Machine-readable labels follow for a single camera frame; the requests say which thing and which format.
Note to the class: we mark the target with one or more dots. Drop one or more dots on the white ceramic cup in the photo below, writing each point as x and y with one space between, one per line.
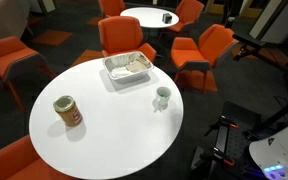
162 99

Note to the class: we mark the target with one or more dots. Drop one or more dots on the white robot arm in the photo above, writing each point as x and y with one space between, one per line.
284 146

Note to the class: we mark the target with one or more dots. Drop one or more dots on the beige crumpled paper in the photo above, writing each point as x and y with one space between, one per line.
137 65

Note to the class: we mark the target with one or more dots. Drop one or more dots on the aluminium foil tray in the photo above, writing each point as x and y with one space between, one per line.
117 65

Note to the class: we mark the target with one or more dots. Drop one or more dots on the orange chair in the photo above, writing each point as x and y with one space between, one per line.
14 165
214 41
120 35
189 13
112 6
7 56

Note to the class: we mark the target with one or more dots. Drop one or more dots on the small round white table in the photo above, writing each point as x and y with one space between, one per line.
144 16

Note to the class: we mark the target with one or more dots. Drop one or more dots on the small black box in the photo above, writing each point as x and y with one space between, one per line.
167 17

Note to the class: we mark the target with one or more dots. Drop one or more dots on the cylindrical snack can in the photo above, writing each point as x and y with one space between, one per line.
69 113

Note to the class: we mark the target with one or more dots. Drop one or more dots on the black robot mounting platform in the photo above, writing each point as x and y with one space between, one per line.
237 133

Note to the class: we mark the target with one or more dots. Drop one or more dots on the black camera stand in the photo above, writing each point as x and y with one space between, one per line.
250 41

